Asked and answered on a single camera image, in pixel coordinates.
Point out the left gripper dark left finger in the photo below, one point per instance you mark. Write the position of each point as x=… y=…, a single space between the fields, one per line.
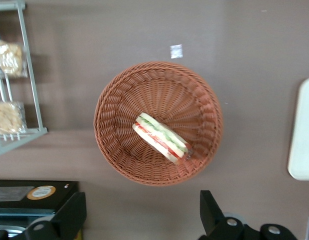
x=69 y=212

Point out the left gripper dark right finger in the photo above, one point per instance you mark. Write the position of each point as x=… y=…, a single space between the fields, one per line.
x=212 y=212

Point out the triangle sandwich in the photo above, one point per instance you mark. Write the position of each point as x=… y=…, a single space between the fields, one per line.
x=159 y=135

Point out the cream plastic tray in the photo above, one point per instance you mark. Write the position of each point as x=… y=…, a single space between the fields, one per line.
x=303 y=130

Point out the round brown wicker basket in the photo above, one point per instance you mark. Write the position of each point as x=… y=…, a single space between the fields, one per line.
x=157 y=87

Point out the black box appliance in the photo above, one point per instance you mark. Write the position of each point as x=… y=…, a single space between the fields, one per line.
x=62 y=190

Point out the bagged rice cracker pack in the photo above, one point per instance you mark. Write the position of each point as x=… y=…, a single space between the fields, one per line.
x=8 y=58
x=9 y=117

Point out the small square tape mark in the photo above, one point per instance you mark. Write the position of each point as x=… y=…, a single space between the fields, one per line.
x=176 y=51

